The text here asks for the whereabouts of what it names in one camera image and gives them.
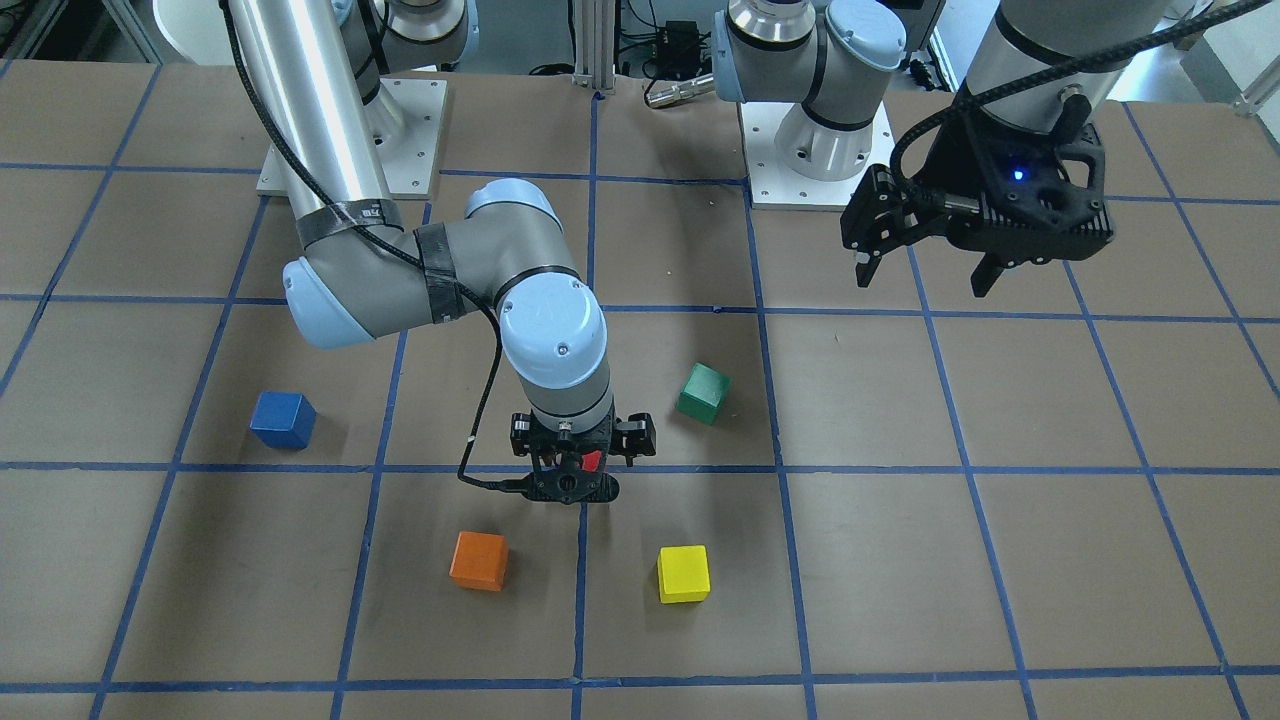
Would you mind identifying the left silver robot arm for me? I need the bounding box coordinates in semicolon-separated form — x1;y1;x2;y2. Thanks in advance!
710;1;1158;297

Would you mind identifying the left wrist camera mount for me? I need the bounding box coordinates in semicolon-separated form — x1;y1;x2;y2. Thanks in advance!
914;110;1115;265

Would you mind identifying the green wooden block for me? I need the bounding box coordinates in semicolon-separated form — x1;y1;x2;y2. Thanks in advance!
675;363;732;425

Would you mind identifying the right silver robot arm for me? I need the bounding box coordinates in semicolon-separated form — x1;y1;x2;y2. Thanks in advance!
219;1;654;456

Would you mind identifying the orange wooden block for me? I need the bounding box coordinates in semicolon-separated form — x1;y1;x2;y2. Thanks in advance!
449;530;509;592

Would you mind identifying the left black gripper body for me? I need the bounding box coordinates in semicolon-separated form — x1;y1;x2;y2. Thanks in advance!
840;163;977;263

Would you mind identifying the black braided cable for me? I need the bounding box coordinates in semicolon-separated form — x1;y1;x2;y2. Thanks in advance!
888;0;1271;201

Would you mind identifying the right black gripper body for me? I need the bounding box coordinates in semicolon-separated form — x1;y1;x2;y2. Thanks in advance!
509;411;657;466

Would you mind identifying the blue wooden block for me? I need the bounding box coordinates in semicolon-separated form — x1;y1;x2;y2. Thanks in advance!
250;391;317;450

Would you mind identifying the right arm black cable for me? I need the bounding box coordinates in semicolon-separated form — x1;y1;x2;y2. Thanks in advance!
218;0;531;493

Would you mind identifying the aluminium frame post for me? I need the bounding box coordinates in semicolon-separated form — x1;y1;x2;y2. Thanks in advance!
570;0;617;96

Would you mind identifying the yellow wooden block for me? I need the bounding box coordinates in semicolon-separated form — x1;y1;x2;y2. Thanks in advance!
657;544;712;603

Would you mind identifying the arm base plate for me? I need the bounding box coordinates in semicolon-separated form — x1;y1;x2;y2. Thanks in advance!
297;78;449;201
739;102;893;211

